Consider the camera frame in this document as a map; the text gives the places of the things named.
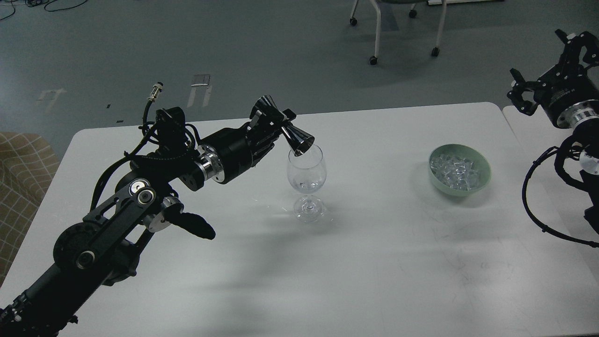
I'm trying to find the steel double jigger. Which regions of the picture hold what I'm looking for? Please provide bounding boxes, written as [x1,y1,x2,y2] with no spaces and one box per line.
[253,95,315,156]

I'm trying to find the white rolling chair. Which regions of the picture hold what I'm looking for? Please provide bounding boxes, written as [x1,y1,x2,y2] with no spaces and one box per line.
[368,0,448,66]

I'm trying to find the clear wine glass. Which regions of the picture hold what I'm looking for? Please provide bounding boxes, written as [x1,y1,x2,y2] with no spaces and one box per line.
[286,144,328,223]

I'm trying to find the green bowl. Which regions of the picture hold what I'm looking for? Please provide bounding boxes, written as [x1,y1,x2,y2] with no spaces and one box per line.
[428,144,492,197]

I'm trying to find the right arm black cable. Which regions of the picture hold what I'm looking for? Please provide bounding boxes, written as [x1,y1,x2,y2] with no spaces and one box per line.
[522,146,599,248]

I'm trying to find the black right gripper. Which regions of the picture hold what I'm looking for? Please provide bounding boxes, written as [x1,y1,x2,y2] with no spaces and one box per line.
[507,29,599,129]

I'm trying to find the black floor cables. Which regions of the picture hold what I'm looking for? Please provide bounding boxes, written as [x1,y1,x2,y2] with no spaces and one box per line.
[0,0,88,20]

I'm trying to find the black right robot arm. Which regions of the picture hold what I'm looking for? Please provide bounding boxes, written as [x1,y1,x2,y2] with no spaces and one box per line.
[507,29,599,242]

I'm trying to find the beige checkered chair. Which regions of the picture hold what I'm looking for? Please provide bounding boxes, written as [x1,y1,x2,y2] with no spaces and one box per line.
[0,132,60,283]

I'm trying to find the clear ice cubes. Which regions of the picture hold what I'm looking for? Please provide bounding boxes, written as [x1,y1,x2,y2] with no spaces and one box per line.
[429,154,481,190]

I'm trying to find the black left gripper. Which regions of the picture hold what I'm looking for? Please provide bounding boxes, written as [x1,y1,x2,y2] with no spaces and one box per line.
[199,107,297,184]

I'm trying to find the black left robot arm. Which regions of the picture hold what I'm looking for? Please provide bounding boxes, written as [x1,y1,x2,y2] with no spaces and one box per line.
[1,81,314,337]

